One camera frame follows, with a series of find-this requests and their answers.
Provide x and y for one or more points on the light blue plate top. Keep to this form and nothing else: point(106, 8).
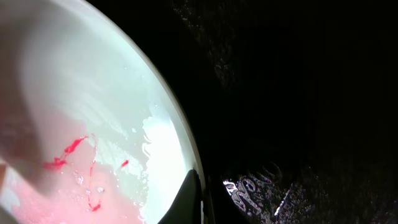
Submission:
point(90, 130)

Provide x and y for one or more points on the round black tray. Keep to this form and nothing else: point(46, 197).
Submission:
point(293, 104)

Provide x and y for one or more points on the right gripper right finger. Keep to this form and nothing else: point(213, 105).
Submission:
point(224, 209)

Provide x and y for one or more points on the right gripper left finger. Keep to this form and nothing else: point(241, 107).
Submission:
point(186, 207)

